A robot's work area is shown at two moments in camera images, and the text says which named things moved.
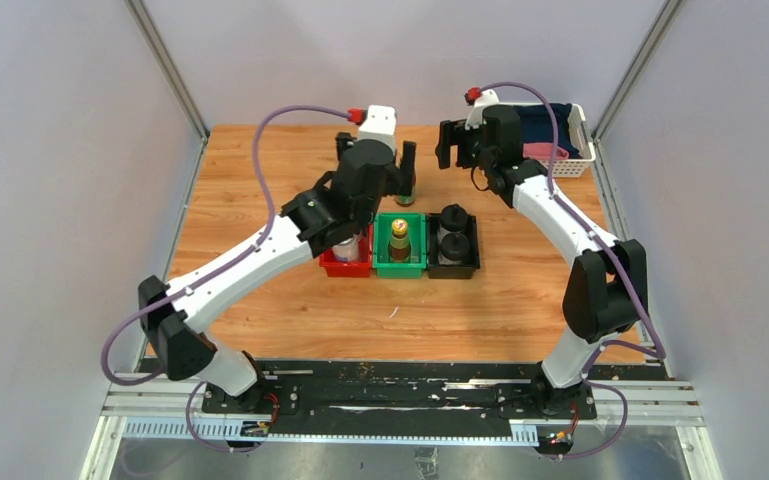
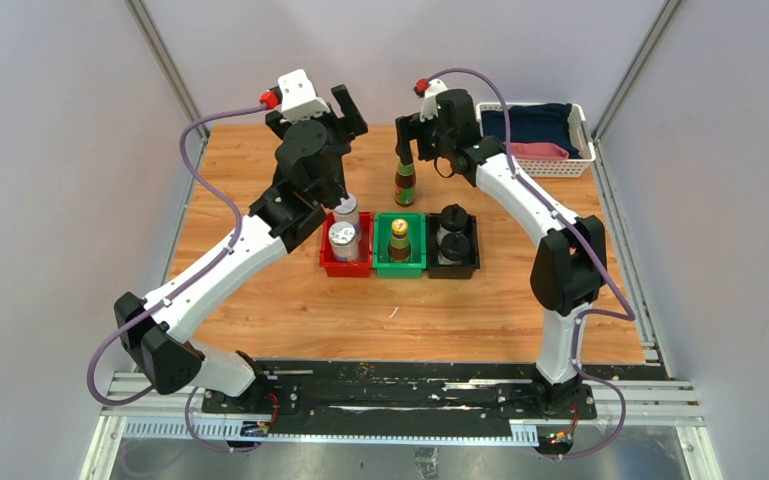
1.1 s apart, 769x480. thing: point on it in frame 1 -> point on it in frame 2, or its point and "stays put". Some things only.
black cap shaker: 454,246 stays put
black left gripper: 399,181 -> 280,129
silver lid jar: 348,250 stays put
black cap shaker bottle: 453,217 stays put
